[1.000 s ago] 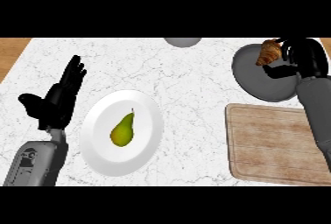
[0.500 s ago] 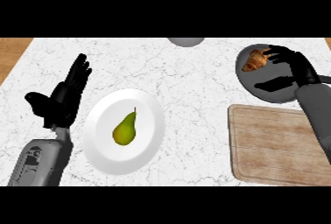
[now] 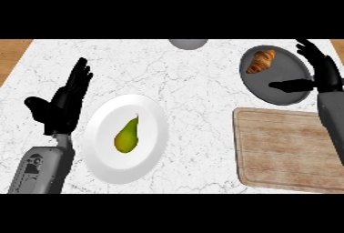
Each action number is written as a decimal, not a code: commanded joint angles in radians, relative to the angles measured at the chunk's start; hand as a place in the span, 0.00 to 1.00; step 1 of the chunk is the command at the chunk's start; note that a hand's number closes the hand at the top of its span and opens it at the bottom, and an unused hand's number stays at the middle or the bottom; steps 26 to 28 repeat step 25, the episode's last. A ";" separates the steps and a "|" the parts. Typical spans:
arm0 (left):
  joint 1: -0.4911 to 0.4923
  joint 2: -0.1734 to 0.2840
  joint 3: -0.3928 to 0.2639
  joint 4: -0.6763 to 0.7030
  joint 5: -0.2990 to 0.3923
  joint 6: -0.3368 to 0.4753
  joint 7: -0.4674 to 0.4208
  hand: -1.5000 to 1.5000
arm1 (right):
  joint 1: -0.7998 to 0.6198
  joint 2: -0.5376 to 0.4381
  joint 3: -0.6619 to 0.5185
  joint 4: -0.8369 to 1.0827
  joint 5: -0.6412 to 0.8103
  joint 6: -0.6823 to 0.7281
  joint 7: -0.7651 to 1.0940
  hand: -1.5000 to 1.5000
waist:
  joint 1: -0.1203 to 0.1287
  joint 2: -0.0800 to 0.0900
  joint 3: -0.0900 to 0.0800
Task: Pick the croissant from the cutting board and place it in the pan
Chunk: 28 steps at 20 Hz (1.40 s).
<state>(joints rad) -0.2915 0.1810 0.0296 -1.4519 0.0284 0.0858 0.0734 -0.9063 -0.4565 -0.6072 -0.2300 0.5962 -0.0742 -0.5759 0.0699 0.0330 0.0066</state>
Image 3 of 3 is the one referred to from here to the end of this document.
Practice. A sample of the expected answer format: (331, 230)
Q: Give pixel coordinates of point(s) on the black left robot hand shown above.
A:
(67, 100)

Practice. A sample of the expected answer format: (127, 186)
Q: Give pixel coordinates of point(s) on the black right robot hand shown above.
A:
(325, 71)

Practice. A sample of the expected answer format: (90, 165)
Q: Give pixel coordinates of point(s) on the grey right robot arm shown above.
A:
(334, 121)

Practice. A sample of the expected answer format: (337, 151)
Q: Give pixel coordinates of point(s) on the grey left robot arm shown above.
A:
(41, 167)

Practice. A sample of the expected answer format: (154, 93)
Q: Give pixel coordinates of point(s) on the grey round pan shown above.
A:
(279, 80)

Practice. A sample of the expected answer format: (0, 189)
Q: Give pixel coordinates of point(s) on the brown croissant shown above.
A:
(261, 61)

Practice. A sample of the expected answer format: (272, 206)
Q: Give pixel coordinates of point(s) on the wooden cutting board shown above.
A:
(287, 151)

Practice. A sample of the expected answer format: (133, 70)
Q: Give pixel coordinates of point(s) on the white oval plate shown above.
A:
(126, 139)

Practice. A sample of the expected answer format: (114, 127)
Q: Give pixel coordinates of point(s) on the green pear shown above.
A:
(127, 140)

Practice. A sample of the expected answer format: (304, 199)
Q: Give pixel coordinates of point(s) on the grey round object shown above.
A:
(188, 43)

